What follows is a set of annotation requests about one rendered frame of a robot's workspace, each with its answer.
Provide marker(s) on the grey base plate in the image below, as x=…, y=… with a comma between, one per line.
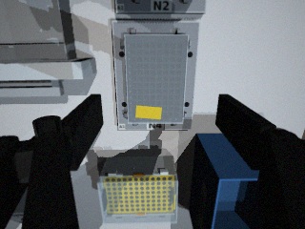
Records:
x=161, y=6

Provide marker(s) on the blue waste bin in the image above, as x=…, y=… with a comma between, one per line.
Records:
x=239, y=203

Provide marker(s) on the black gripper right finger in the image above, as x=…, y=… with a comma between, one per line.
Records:
x=276, y=152

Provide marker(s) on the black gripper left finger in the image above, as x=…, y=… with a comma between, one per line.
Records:
x=58, y=147

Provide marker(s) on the grey push-button box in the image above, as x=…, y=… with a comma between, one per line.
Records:
x=19, y=211

